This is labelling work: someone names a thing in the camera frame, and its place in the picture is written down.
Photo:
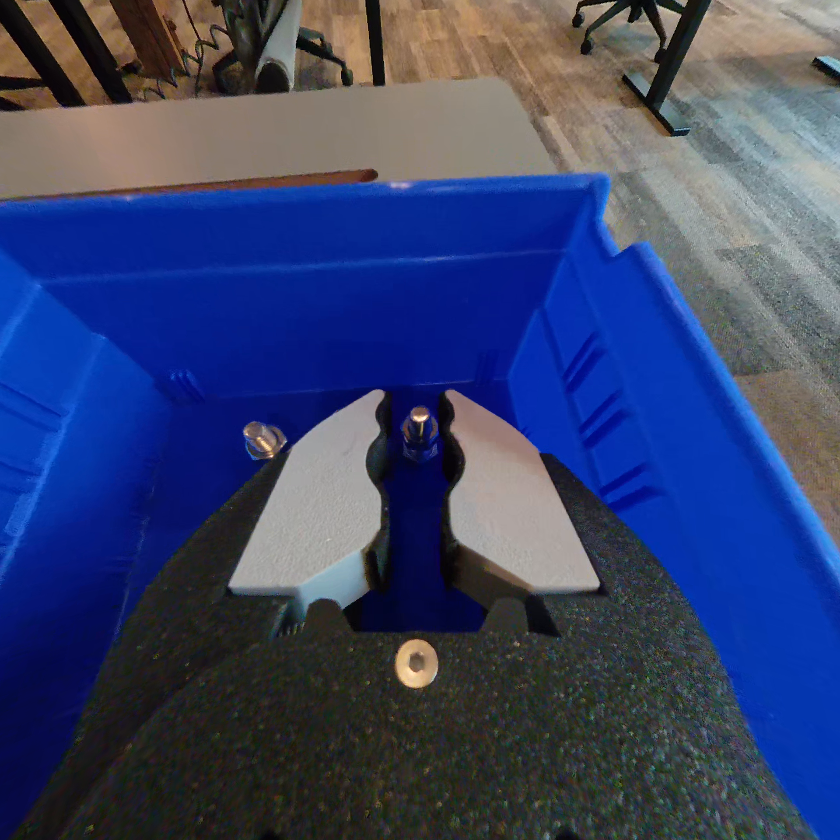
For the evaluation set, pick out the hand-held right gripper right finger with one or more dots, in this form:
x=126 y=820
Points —
x=518 y=518

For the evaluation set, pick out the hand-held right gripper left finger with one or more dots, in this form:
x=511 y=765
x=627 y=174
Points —
x=315 y=512

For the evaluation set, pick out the silver hex bolt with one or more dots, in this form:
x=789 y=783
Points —
x=418 y=423
x=261 y=438

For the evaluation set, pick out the blue plastic bin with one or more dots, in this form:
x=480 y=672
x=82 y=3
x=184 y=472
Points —
x=295 y=315

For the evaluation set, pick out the black grey office chair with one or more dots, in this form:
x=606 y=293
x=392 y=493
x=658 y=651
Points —
x=279 y=52

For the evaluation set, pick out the thin black desk leg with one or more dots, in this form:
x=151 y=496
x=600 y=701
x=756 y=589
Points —
x=375 y=39

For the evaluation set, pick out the black metal frame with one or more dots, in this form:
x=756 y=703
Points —
x=97 y=59

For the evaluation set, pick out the brown wooden post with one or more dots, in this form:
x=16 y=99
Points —
x=148 y=33

